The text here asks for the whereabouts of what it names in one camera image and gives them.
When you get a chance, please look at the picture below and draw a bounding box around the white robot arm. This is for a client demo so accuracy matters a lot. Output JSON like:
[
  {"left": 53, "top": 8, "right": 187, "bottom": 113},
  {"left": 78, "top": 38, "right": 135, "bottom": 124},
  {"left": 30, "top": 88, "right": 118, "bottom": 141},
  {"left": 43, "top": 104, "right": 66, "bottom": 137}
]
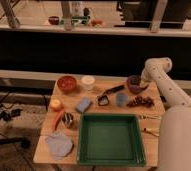
[{"left": 141, "top": 57, "right": 191, "bottom": 171}]

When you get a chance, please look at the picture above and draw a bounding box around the white cup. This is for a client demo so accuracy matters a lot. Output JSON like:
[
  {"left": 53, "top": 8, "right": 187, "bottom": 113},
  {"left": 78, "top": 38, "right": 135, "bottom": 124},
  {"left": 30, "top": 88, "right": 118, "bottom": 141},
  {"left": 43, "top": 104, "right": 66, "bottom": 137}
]
[{"left": 81, "top": 75, "right": 95, "bottom": 91}]

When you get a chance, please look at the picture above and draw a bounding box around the dark red background bowl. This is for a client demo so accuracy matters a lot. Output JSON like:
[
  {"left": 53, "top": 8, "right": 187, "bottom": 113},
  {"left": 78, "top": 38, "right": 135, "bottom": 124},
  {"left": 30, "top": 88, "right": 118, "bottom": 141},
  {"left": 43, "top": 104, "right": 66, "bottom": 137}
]
[{"left": 48, "top": 16, "right": 59, "bottom": 25}]

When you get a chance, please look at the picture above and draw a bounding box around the yellow round fruit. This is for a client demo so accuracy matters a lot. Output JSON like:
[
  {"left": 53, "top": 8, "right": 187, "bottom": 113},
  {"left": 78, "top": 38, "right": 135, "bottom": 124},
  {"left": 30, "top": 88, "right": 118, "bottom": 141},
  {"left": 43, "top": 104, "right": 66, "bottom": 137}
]
[{"left": 50, "top": 99, "right": 62, "bottom": 111}]

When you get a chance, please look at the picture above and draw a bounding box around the purple bowl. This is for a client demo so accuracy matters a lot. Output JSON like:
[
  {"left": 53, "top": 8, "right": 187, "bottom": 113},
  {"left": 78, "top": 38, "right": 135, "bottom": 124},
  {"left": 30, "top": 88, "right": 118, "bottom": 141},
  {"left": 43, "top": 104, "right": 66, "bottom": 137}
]
[{"left": 126, "top": 75, "right": 148, "bottom": 94}]

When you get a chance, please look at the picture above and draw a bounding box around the black power adapter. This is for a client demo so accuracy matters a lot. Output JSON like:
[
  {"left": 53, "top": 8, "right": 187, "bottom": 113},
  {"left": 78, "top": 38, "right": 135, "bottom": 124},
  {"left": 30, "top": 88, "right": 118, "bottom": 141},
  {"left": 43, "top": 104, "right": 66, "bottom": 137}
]
[{"left": 10, "top": 108, "right": 21, "bottom": 117}]

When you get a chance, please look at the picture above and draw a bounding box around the bunch of dark grapes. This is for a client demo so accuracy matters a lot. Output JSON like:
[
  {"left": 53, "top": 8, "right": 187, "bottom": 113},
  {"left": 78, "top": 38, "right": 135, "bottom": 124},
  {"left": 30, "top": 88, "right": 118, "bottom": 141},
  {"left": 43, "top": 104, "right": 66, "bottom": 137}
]
[{"left": 127, "top": 96, "right": 154, "bottom": 108}]

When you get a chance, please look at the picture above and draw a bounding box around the blue cup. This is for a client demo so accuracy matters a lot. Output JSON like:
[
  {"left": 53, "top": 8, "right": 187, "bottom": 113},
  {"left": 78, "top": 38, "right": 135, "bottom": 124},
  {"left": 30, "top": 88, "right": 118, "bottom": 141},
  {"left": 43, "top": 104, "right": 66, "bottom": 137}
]
[{"left": 116, "top": 93, "right": 128, "bottom": 107}]

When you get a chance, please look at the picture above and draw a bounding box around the green white background object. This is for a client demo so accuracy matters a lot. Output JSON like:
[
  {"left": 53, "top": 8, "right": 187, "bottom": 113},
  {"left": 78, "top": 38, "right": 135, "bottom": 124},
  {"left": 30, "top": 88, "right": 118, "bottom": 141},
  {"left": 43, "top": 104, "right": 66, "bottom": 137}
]
[{"left": 59, "top": 15, "right": 91, "bottom": 27}]

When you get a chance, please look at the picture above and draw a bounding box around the blue eraser sponge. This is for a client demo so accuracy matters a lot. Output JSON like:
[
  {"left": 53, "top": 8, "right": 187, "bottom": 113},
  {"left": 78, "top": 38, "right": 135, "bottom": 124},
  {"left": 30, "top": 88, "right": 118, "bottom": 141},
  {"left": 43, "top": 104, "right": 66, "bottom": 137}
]
[{"left": 76, "top": 97, "right": 92, "bottom": 113}]

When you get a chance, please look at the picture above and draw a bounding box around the red chili pepper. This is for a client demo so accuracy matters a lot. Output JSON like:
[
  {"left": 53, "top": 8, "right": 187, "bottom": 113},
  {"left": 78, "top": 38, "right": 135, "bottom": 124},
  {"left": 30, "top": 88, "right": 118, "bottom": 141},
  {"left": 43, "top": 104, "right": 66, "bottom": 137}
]
[{"left": 53, "top": 110, "right": 65, "bottom": 131}]

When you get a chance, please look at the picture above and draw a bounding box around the grey cloth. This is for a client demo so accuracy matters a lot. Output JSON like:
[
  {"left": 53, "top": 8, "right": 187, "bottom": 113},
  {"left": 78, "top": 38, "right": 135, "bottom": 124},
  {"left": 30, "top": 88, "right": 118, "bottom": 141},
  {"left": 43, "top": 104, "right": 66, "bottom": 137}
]
[{"left": 45, "top": 132, "right": 73, "bottom": 160}]

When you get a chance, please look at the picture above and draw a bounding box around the green plastic tray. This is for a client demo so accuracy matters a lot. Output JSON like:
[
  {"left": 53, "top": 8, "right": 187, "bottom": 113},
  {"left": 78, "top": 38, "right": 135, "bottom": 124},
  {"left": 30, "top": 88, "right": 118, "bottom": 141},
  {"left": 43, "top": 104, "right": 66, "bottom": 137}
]
[{"left": 77, "top": 114, "right": 146, "bottom": 167}]

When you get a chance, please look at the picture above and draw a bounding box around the metal cup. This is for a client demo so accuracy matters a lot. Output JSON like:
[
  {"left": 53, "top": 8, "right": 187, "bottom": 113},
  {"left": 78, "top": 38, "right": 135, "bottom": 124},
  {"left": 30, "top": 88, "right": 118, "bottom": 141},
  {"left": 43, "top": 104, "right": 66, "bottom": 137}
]
[{"left": 62, "top": 113, "right": 74, "bottom": 128}]

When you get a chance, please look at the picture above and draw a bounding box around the black office chair base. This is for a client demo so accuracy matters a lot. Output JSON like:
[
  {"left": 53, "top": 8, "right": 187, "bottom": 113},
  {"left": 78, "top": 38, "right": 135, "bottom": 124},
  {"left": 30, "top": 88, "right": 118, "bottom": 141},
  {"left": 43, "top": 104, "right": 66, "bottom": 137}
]
[{"left": 0, "top": 137, "right": 31, "bottom": 149}]

